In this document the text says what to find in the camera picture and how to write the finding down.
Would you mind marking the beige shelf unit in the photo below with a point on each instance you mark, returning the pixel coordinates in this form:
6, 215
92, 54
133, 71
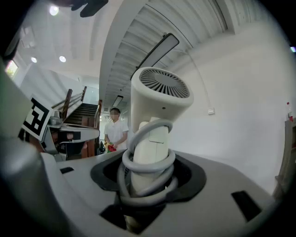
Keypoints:
289, 166

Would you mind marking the white hair dryer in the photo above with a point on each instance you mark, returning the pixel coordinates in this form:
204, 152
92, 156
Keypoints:
157, 101

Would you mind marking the person's left hand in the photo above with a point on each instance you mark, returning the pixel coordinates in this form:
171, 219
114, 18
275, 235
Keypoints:
70, 136

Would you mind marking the window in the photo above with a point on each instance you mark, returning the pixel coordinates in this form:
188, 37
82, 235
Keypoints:
11, 69

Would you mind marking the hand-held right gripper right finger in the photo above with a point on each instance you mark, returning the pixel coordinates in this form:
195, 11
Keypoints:
215, 203

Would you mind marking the round ceiling light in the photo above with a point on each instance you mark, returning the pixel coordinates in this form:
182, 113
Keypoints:
34, 60
54, 10
62, 59

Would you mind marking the short ceiling light panel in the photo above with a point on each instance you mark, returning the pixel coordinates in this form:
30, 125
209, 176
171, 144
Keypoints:
118, 101

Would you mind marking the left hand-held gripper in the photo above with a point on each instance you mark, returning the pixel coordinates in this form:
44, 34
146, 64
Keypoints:
34, 120

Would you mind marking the white wall switch box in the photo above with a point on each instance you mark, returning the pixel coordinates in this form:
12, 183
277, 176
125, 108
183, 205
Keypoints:
211, 111

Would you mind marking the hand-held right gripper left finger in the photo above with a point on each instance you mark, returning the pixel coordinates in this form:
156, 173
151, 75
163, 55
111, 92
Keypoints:
76, 185

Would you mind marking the red yellow green cloth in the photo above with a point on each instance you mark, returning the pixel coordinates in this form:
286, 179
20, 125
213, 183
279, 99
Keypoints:
111, 147

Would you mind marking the long ceiling light panel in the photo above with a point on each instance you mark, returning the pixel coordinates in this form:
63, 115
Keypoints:
162, 49

